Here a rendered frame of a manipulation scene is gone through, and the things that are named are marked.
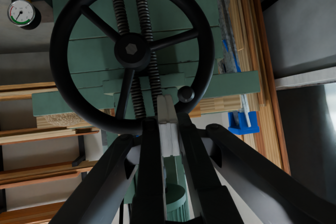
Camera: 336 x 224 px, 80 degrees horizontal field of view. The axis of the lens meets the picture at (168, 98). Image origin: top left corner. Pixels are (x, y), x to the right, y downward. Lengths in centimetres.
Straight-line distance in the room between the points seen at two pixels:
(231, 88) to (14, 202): 327
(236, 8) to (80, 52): 164
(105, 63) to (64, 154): 266
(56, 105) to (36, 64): 271
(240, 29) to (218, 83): 144
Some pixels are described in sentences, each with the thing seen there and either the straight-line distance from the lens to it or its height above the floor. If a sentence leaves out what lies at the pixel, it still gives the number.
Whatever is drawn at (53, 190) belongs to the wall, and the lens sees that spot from 332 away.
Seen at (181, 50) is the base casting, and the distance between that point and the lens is 55.
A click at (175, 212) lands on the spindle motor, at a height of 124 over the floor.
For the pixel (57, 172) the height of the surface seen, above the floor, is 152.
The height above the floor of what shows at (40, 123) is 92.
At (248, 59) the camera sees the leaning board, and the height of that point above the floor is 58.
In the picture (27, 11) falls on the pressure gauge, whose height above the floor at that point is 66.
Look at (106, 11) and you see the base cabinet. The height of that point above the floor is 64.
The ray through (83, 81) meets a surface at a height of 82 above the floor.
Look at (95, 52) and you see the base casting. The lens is 58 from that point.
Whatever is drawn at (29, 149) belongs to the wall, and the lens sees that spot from 330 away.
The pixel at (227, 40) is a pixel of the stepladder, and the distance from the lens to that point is 145.
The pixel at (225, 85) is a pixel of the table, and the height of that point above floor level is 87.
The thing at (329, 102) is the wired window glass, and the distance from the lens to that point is 191.
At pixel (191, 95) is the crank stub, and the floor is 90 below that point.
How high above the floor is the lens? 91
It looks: 2 degrees down
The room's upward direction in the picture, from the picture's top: 174 degrees clockwise
